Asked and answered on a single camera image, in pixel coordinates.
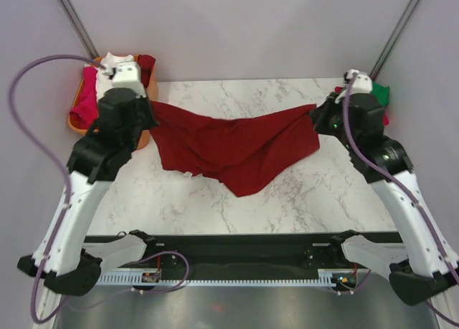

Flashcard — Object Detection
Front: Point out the dark red t-shirt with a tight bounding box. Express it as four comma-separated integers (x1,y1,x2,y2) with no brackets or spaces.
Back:
150,101,320,197

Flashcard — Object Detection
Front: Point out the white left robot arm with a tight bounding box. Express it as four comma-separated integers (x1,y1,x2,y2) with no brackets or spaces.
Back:
17,61,158,296

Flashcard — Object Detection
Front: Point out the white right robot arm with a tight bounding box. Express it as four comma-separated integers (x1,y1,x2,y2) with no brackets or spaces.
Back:
310,69,458,305

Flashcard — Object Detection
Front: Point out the orange plastic basket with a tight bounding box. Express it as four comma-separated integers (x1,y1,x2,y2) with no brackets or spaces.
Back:
67,54,158,135

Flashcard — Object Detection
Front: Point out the white t-shirt in basket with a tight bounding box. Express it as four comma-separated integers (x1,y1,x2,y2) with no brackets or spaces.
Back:
95,52,135,102

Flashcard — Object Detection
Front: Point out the pink t-shirt in basket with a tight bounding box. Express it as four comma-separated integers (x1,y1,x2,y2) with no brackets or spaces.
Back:
70,66,98,129

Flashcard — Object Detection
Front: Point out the dark red shirt in basket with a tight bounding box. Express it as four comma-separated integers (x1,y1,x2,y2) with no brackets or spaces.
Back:
137,54,156,87

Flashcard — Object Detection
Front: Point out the pink folded t-shirt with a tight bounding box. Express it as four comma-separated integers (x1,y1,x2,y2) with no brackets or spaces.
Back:
348,87,390,126

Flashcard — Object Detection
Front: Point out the green folded t-shirt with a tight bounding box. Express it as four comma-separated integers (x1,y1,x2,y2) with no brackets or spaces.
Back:
371,81,390,107

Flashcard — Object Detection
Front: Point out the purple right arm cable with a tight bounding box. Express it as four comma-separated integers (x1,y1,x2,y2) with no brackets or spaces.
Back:
328,72,459,328

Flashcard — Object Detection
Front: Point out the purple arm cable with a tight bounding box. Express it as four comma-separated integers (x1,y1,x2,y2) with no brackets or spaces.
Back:
7,54,191,325
328,72,459,328

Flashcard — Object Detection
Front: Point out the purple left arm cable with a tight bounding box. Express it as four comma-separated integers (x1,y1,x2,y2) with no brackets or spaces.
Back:
7,54,191,325

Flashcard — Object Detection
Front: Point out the aluminium frame post left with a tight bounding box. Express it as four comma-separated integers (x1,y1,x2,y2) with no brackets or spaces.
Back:
57,0,99,59

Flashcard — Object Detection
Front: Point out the aluminium frame post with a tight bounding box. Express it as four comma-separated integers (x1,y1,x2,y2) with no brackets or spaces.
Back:
370,0,422,80
57,0,99,59

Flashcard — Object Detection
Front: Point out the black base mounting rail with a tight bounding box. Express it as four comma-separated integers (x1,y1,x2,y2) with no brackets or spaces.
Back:
82,232,406,282

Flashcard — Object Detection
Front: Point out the aluminium frame post right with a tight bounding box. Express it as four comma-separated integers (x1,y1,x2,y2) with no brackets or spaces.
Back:
370,0,422,80

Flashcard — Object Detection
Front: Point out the white slotted cable duct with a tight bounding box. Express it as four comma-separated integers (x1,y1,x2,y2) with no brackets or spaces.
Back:
96,268,336,287

